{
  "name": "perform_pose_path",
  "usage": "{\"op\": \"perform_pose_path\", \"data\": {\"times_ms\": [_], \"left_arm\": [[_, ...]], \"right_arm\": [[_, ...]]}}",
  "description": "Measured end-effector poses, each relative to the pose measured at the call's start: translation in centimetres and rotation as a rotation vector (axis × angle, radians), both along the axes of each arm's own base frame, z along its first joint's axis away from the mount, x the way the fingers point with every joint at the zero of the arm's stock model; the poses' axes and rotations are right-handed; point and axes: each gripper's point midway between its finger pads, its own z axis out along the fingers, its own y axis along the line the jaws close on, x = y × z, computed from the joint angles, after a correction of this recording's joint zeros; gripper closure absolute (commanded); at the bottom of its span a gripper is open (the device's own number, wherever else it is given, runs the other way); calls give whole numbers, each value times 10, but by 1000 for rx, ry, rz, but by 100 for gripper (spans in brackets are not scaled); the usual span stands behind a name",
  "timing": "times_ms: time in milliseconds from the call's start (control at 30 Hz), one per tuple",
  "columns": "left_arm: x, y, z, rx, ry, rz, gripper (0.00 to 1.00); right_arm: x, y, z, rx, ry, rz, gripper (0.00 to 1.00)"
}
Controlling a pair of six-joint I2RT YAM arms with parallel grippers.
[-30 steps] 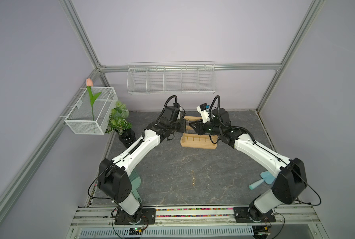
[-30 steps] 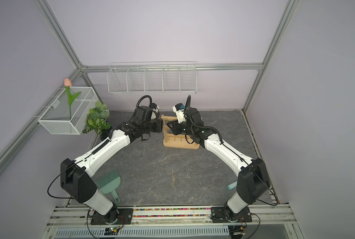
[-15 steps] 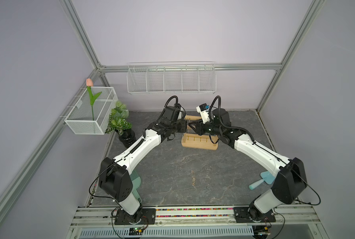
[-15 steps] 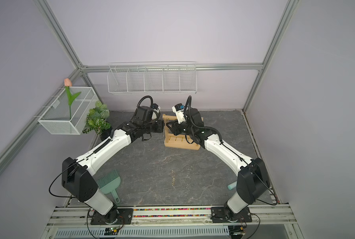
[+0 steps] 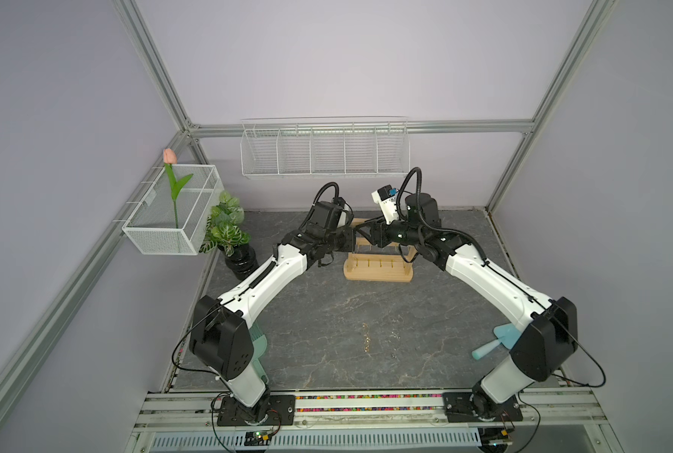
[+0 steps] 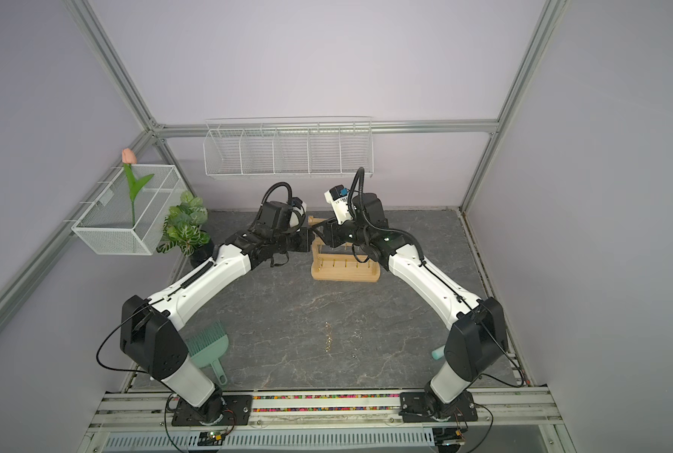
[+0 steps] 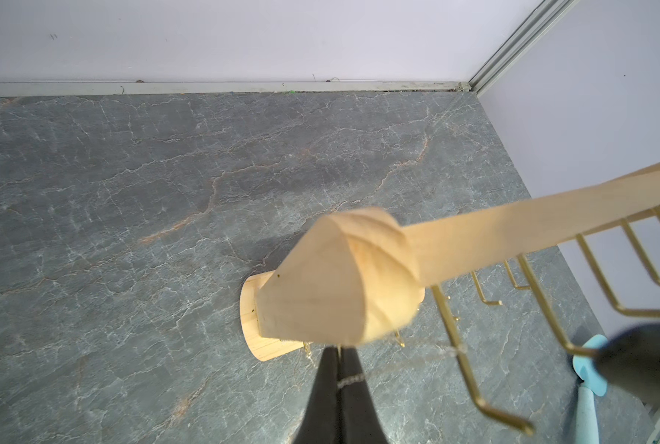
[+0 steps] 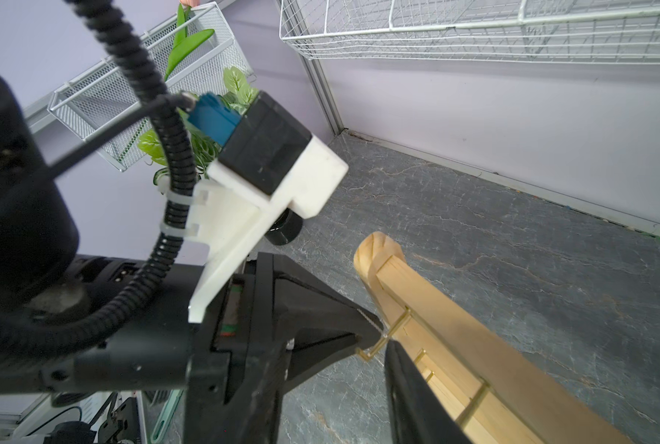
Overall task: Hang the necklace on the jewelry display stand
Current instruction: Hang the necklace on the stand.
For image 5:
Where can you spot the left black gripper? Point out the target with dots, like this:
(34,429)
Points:
(349,240)

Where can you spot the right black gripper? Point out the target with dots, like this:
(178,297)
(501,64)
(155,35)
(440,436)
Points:
(373,225)

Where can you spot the wooden jewelry display stand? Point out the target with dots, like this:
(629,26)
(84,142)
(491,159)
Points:
(389,264)

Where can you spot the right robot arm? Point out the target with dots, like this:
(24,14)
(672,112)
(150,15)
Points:
(547,327)

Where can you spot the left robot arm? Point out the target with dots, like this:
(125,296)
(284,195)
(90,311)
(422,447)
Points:
(221,335)

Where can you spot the black ribbed vase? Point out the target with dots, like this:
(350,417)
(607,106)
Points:
(243,261)

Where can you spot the green artificial potted plant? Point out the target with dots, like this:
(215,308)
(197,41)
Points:
(223,226)

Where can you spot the green dustpan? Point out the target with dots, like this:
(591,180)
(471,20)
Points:
(260,346)

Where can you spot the pink artificial tulip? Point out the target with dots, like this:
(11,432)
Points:
(176,185)

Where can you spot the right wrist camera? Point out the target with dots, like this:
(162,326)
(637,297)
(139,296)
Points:
(385,198)

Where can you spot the white wire wall shelf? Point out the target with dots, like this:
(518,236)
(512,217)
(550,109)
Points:
(340,146)

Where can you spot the white mesh wall basket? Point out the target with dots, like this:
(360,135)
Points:
(151,226)

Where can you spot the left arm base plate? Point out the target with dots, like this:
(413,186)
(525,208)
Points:
(257,409)

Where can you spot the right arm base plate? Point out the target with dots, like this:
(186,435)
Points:
(464,407)

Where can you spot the white slotted cable duct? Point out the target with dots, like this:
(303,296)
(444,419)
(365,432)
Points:
(317,440)

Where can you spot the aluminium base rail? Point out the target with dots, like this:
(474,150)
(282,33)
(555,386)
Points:
(371,409)

